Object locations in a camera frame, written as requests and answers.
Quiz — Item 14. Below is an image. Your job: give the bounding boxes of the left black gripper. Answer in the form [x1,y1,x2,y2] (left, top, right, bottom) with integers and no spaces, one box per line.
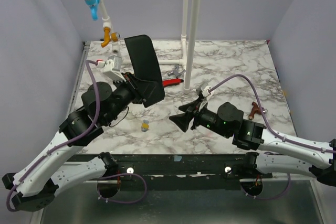
[102,72,158,125]

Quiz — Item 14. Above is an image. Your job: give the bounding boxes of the black fabric tool case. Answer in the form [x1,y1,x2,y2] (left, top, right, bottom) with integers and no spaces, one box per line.
[124,35,163,82]

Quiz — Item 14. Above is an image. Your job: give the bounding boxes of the yellow grey hair clips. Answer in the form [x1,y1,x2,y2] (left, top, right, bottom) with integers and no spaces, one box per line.
[141,120,149,132]

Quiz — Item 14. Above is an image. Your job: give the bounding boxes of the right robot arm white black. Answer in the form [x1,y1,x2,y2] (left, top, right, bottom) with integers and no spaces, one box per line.
[169,98,335,186]

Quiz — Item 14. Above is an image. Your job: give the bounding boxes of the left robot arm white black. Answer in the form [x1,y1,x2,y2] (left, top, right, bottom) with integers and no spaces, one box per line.
[2,72,165,212]

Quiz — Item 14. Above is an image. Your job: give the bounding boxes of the red utility knife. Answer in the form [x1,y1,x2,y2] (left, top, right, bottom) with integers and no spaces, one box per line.
[162,78,184,88]

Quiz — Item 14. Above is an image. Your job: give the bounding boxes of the orange faucet tap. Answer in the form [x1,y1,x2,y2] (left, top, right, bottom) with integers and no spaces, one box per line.
[101,27,120,48]

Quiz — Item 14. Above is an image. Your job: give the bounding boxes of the brown faucet tap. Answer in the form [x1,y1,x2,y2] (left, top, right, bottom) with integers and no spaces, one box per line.
[248,102,268,121]

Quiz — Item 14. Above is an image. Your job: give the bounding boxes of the blue faucet tap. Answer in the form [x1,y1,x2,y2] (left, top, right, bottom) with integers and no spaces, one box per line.
[85,0,100,21]

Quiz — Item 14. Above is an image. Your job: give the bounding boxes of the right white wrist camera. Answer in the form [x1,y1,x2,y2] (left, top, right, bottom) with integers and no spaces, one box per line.
[196,83,213,111]

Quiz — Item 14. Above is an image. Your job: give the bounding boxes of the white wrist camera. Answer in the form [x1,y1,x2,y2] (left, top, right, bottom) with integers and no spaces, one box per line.
[196,83,213,111]
[102,55,125,83]

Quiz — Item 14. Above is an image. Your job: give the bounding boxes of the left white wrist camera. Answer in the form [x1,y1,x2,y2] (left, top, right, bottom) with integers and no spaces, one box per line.
[102,55,125,83]

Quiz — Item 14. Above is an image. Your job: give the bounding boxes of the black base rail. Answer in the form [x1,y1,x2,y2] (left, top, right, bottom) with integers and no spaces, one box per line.
[52,153,266,190]

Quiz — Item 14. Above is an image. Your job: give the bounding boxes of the white PVC pipe frame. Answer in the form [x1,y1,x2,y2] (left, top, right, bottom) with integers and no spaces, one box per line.
[96,0,201,93]

